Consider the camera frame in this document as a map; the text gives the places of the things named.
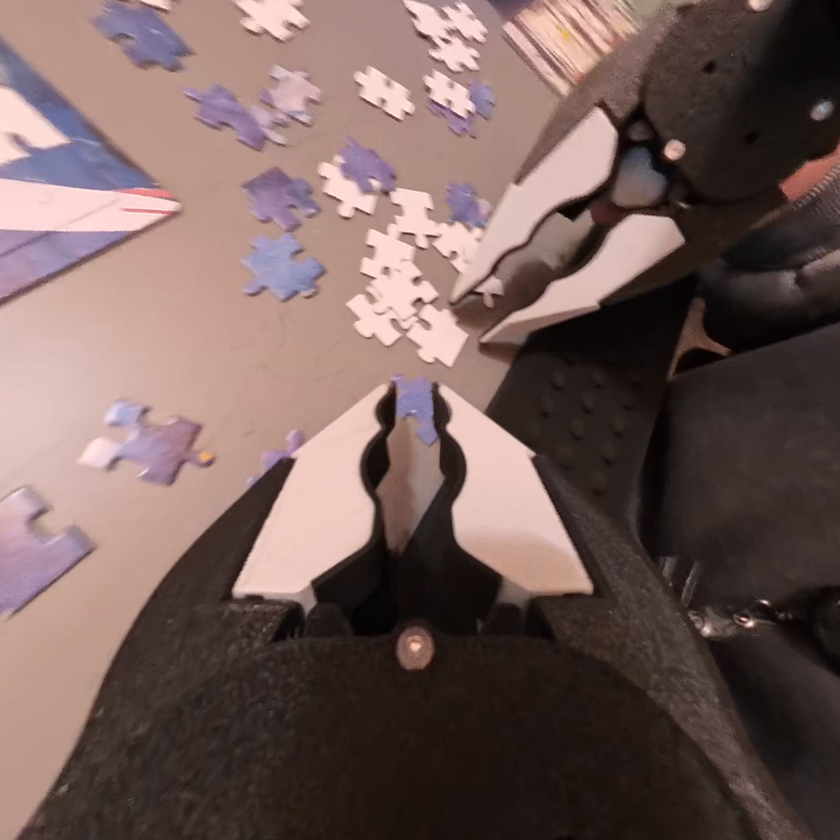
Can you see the pile of loose puzzle pieces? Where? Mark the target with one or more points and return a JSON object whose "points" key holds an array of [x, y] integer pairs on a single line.
{"points": [[394, 289]]}

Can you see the purple star-marked puzzle piece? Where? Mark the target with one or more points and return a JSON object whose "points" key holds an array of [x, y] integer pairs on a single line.
{"points": [[279, 453]]}

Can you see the black dotted mat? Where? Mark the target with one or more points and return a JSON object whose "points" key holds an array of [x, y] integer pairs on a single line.
{"points": [[577, 420]]}

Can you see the blue puzzle piece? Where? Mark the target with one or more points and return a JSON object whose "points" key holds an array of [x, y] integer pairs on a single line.
{"points": [[157, 446], [415, 400]]}

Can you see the person's right forearm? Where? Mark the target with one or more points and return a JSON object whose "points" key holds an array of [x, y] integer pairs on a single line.
{"points": [[774, 282]]}

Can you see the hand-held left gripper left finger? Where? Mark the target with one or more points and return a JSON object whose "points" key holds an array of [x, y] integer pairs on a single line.
{"points": [[308, 525]]}

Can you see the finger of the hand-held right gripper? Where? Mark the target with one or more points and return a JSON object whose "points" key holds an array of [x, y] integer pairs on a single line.
{"points": [[617, 275], [564, 170]]}

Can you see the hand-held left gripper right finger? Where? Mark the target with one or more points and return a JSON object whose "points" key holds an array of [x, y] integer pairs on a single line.
{"points": [[518, 525]]}

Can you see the grey desk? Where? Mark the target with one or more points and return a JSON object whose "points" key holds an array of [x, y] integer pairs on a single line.
{"points": [[197, 348]]}

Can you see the space puzzle board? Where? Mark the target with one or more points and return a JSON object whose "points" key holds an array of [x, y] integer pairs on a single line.
{"points": [[65, 157]]}

